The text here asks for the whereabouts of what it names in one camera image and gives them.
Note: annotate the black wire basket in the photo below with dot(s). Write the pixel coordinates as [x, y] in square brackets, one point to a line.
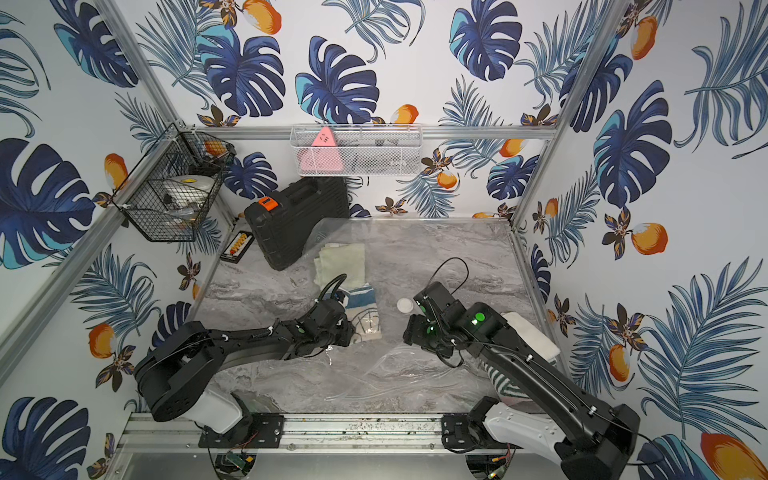
[170, 193]

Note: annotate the small black orange box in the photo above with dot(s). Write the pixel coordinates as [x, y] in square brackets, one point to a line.
[237, 247]

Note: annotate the cream and teal towel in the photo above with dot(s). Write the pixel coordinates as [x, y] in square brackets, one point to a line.
[362, 311]

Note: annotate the clear wall-mounted tray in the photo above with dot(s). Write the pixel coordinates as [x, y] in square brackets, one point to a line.
[368, 149]

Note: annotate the white round bag valve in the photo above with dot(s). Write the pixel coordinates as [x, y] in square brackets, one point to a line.
[405, 305]

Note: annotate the aluminium front rail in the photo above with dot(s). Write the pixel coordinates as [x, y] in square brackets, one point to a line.
[360, 432]

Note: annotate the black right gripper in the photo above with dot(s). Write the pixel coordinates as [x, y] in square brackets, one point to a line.
[413, 334]

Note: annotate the white towel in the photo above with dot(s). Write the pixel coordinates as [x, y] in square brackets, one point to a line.
[533, 336]

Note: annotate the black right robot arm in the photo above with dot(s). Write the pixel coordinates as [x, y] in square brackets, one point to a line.
[585, 436]

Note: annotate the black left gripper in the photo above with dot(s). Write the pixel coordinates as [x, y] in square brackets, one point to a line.
[344, 327]

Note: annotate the green striped folded towel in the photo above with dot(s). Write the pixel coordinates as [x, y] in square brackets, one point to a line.
[503, 385]

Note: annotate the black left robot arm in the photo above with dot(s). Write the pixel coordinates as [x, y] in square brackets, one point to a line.
[175, 378]

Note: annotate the pink triangle object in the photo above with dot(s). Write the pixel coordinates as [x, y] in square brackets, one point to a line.
[322, 157]

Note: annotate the clear plastic vacuum bag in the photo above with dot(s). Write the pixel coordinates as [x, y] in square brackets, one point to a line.
[473, 259]

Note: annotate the black plastic tool case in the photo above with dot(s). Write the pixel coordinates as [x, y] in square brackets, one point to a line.
[282, 221]

